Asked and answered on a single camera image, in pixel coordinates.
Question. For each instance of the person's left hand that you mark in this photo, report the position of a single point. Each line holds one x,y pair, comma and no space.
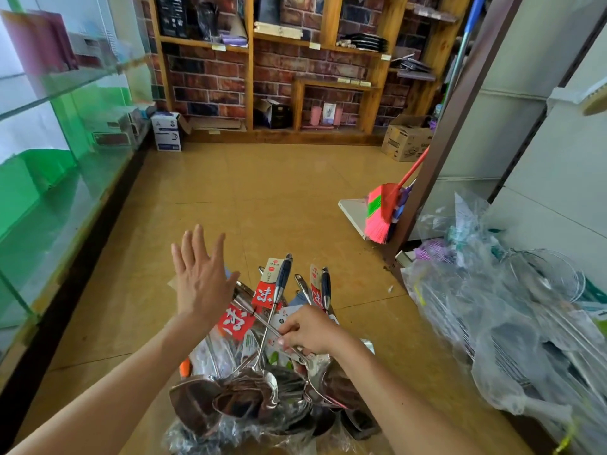
201,279

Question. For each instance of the person's right hand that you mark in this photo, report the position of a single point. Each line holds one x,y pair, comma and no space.
313,331

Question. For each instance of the pile of packaged utensils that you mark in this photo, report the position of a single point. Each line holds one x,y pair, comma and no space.
237,402

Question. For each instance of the person's right forearm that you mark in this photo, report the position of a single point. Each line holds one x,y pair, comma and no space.
408,412

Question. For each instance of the person's left forearm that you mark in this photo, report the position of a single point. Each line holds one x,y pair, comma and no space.
114,402

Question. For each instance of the white flat board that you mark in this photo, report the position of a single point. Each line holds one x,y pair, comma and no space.
353,213

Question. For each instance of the pink green broom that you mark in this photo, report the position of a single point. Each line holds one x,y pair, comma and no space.
455,99
381,218

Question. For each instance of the white blue printed box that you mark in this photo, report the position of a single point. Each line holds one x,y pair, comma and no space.
168,132

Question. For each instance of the small white box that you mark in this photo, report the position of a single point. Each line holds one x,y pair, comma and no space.
119,128

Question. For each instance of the pile of plastic wrapped utensils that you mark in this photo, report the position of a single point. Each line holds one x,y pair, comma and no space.
493,327

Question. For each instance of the red plastic rod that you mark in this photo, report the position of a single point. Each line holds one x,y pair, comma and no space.
414,168

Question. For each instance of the wooden bookshelf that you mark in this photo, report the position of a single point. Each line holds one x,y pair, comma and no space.
218,80

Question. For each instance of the small brown cardboard box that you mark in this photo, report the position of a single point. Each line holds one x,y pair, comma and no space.
408,142

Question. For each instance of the large steel strainer ladle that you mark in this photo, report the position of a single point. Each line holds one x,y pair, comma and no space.
555,275

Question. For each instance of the pink tall box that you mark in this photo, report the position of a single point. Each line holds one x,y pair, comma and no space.
38,42

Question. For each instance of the blue pole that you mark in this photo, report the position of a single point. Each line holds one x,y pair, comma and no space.
467,38

